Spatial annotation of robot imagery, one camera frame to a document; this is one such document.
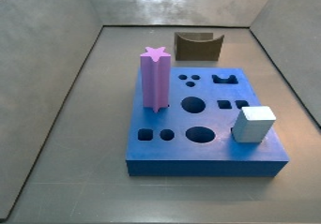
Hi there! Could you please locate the blue foam hole board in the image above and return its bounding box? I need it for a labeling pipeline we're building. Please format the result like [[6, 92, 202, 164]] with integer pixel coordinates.
[[125, 67, 290, 177]]

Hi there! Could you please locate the black curved fixture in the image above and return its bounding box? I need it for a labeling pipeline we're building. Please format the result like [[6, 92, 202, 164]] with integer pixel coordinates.
[[173, 32, 224, 61]]

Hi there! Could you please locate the purple star prism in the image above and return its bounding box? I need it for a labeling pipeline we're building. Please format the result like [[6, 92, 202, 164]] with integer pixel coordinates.
[[140, 47, 171, 112]]

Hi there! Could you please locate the light blue rectangular block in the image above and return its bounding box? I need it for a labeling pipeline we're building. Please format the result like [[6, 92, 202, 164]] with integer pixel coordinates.
[[231, 106, 275, 142]]

